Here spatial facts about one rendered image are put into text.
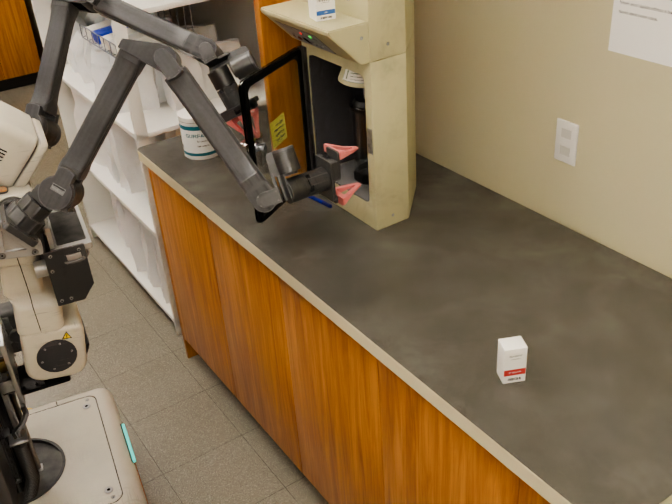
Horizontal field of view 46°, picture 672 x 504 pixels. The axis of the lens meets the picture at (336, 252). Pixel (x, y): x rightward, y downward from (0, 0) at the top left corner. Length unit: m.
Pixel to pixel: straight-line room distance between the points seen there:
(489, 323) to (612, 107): 0.61
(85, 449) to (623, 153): 1.78
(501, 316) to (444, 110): 0.86
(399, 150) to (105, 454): 1.29
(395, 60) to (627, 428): 1.02
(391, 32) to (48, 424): 1.65
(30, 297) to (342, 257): 0.82
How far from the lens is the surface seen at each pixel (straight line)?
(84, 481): 2.54
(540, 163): 2.25
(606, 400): 1.66
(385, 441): 2.00
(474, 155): 2.44
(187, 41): 2.16
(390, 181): 2.13
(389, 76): 2.02
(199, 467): 2.87
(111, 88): 1.87
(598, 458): 1.54
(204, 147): 2.68
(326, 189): 1.86
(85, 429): 2.71
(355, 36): 1.93
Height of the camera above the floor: 2.02
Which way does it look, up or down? 31 degrees down
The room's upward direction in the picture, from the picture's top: 4 degrees counter-clockwise
